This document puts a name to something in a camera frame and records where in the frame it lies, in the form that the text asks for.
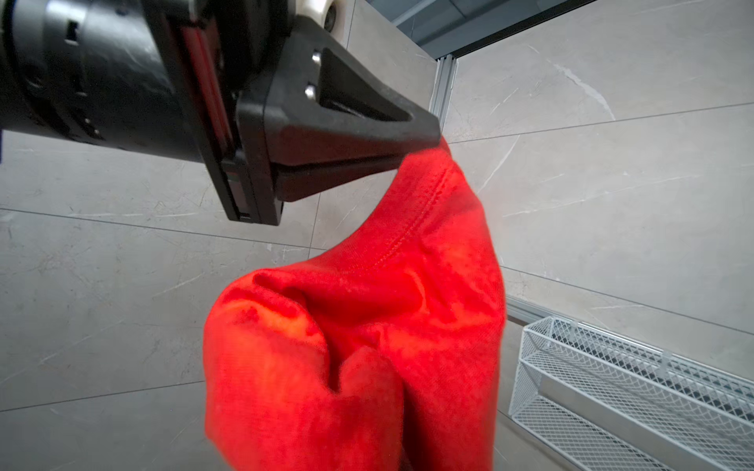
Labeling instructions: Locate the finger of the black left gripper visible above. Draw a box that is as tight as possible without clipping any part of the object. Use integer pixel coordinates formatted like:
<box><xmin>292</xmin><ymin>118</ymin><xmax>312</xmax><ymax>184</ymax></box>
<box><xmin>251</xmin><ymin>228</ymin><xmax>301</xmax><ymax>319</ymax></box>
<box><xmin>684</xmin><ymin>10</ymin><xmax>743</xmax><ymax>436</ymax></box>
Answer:
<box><xmin>273</xmin><ymin>154</ymin><xmax>406</xmax><ymax>202</ymax></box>
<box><xmin>235</xmin><ymin>16</ymin><xmax>441</xmax><ymax>226</ymax></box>

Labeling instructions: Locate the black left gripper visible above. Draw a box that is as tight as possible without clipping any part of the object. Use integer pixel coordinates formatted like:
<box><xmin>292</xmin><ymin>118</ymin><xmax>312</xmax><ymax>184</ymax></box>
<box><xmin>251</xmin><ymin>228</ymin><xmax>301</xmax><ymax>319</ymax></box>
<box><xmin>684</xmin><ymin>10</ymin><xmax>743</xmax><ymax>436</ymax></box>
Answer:
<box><xmin>1</xmin><ymin>1</ymin><xmax>283</xmax><ymax>226</ymax></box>

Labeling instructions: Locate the red cloth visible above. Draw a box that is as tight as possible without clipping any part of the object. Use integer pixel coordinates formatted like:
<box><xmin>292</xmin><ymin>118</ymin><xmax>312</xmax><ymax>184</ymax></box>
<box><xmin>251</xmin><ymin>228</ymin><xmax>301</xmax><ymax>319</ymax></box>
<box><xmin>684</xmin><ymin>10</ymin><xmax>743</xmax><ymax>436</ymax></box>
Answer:
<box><xmin>202</xmin><ymin>142</ymin><xmax>507</xmax><ymax>470</ymax></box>

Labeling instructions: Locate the white wire mesh basket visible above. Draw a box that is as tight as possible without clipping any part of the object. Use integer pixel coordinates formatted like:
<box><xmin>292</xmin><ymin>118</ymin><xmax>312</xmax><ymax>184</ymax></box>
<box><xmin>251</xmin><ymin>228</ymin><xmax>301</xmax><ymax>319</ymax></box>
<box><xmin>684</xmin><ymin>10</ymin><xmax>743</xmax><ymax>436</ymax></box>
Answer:
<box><xmin>509</xmin><ymin>317</ymin><xmax>753</xmax><ymax>470</ymax></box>

